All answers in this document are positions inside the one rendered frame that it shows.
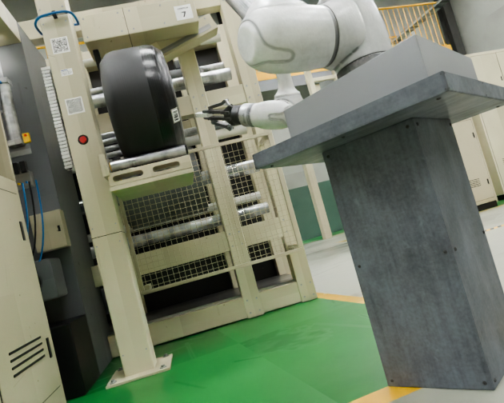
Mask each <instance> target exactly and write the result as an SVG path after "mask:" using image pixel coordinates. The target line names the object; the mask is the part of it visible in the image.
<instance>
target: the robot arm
mask: <svg viewBox="0 0 504 403"><path fill-rule="evenodd" d="M225 1H226V2H227V3H228V4H229V6H230V7H231V8H232V9H233V10H234V11H235V12H236V13H237V14H238V15H239V17H240V18H241V19H242V22H241V24H240V26H239V28H238V50H239V53H240V54H241V57H242V59H243V60H244V61H245V62H246V64H247V65H248V66H250V67H251V68H253V69H255V70H258V71H261V72H263V73H267V74H276V77H277V79H278V92H277V93H276V94H275V95H274V100H273V101H265V102H259V103H245V104H243V105H241V106H234V105H232V104H230V103H229V99H228V98H227V99H225V100H223V101H222V102H219V103H216V104H213V105H211V106H208V110H203V111H202V112H197V113H196V114H195V117H196V118H204V119H205V120H208V121H209V120H211V124H212V125H215V126H220V127H222V128H225V129H227V130H229V131H231V130H233V129H234V125H242V126H245V127H258V128H260V129H264V130H282V129H285V128H287V127H288V126H287V123H286V118H285V115H284V112H283V111H284V110H286V109H288V108H290V107H291V106H293V105H295V104H296V103H298V102H300V101H301V100H303V98H302V96H301V94H300V92H299V91H297V90H296V89H295V87H294V83H293V80H292V77H291V75H290V74H292V73H299V72H305V71H310V70H316V69H320V68H323V69H326V70H334V72H335V73H336V76H337V79H339V78H341V77H342V76H344V75H346V74H348V73H349V72H351V71H352V70H355V69H356V68H358V67H359V66H361V65H363V64H365V63H366V62H368V61H370V60H371V59H373V58H375V57H377V56H378V55H379V54H382V53H384V52H385V51H387V50H388V49H390V48H391V44H390V39H389V35H388V33H387V30H386V27H385V24H384V22H383V20H382V16H381V15H380V13H379V10H378V8H377V6H376V5H375V3H374V1H373V0H319V2H318V4H317V5H307V4H306V3H305V2H302V1H299V0H225ZM222 105H224V106H227V107H226V108H225V109H224V110H213V108H216V107H219V106H222ZM213 114H223V115H224V116H222V115H213ZM212 115H213V116H212ZM218 120H222V121H227V122H228V123H229V124H228V123H225V122H220V121H218Z"/></svg>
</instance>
